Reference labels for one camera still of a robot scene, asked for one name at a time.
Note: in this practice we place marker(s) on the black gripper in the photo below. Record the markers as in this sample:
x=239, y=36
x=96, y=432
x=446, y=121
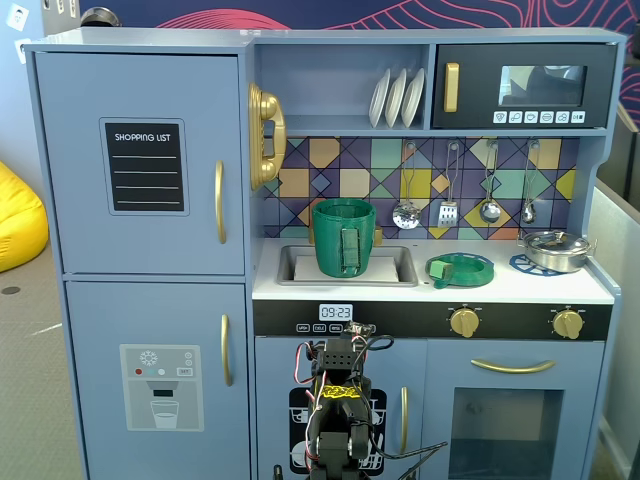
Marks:
x=361, y=334

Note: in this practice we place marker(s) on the blue cabinet door dishwasher print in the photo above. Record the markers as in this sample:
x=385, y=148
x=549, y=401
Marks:
x=275, y=360

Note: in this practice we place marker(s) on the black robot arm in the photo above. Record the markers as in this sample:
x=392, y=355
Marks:
x=340, y=440

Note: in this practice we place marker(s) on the blue oven door with window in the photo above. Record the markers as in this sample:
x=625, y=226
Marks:
x=440, y=370

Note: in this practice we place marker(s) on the blue fridge door with chalkboard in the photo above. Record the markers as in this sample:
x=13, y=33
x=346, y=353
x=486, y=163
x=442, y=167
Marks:
x=75, y=225

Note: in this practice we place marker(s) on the black microwave door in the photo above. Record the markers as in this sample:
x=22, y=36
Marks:
x=480, y=60

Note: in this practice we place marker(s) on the yellow patterned tape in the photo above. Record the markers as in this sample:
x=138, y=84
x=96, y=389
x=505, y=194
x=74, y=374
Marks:
x=340, y=391

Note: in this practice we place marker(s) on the grey toy sink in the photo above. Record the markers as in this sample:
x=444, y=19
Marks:
x=287, y=265

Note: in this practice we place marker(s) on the green printed cup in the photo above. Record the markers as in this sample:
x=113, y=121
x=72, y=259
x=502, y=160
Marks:
x=330, y=240

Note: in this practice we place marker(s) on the gold stove knob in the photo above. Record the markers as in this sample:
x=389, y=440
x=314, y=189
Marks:
x=567, y=323
x=465, y=322

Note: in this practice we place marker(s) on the light green cube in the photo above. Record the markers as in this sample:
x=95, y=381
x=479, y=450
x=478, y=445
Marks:
x=440, y=268

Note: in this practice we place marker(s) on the steel skimmer spoon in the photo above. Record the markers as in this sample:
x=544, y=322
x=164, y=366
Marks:
x=406, y=216

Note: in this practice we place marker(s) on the steel slotted spatula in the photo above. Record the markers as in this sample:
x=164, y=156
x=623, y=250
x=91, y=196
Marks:
x=448, y=215

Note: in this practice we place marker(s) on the blue burner trivet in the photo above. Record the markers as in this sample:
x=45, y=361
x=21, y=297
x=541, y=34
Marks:
x=520, y=262

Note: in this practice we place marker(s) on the steel ladle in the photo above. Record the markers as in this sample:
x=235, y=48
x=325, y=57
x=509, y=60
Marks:
x=490, y=211

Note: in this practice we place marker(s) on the gold toy telephone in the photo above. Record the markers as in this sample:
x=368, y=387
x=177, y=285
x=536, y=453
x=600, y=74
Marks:
x=260, y=150

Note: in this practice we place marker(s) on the steel pot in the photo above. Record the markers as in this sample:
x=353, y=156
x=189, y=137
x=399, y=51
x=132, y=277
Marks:
x=555, y=262

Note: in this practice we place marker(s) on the small steel spoon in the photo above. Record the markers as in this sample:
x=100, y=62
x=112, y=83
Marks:
x=528, y=212

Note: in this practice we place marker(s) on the steel pot lid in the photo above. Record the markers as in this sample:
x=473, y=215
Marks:
x=555, y=241

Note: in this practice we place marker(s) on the white toy plate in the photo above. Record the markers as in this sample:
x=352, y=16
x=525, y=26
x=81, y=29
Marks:
x=396, y=100
x=414, y=97
x=377, y=100

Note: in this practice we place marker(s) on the black shopping list chalkboard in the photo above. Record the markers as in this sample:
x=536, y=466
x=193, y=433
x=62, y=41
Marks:
x=145, y=167

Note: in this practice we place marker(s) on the grey partition panel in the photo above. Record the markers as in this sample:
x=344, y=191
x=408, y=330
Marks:
x=620, y=300

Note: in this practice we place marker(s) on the dark round floor disc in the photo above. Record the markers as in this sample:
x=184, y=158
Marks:
x=11, y=290

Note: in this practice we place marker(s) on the yellow bean bag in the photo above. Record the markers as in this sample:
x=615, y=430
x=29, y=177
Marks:
x=20, y=220

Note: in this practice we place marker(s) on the blue toy kitchen body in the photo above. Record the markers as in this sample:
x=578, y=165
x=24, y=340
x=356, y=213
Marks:
x=150, y=37

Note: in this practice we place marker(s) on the small camera circuit board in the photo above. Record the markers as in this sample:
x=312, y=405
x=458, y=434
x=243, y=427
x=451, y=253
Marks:
x=360, y=329

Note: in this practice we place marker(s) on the white wall outlet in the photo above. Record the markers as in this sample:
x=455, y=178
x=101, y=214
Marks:
x=24, y=50
x=16, y=16

